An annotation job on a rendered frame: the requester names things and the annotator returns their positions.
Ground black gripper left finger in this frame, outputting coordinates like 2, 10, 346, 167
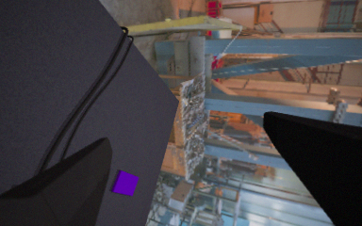
0, 137, 113, 226

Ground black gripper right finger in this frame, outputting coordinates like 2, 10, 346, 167
263, 111, 362, 226

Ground purple flat rectangular block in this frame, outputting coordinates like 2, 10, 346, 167
111, 170, 139, 196

